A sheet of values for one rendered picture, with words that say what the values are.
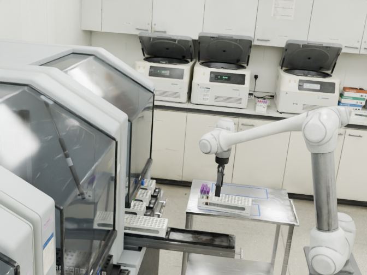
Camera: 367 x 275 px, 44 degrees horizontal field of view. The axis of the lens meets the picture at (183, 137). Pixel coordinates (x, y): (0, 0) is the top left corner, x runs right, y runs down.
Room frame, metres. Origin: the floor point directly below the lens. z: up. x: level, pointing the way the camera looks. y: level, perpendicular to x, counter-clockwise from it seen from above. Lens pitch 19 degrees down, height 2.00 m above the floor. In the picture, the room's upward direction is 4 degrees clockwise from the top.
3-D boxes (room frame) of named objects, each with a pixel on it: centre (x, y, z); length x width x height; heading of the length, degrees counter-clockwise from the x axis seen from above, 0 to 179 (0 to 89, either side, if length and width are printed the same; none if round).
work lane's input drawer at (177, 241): (2.00, 0.02, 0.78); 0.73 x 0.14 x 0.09; 85
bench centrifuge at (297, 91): (4.50, -1.19, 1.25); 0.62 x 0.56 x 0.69; 175
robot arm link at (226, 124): (2.30, -0.21, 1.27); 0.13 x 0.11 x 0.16; 151
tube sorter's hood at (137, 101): (2.27, 0.46, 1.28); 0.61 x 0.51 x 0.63; 175
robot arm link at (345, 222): (2.02, -0.81, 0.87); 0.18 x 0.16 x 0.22; 151
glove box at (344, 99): (4.61, -1.72, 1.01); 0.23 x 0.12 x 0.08; 84
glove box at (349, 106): (4.62, -1.70, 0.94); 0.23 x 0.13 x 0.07; 90
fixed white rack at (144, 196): (2.33, 0.31, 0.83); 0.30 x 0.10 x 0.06; 85
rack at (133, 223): (2.01, 0.20, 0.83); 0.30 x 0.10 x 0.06; 85
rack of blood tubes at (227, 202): (2.30, -0.26, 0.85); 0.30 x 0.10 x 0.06; 81
